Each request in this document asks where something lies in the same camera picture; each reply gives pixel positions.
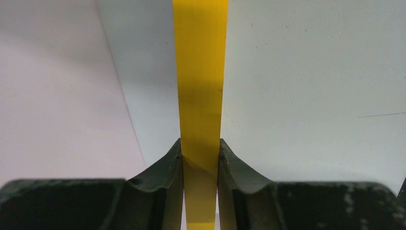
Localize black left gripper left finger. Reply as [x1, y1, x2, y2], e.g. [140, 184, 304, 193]
[0, 140, 183, 230]

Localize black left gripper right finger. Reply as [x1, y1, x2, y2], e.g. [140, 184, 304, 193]
[218, 140, 406, 230]

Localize yellow wooden picture frame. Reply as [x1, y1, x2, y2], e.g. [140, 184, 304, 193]
[172, 0, 228, 230]

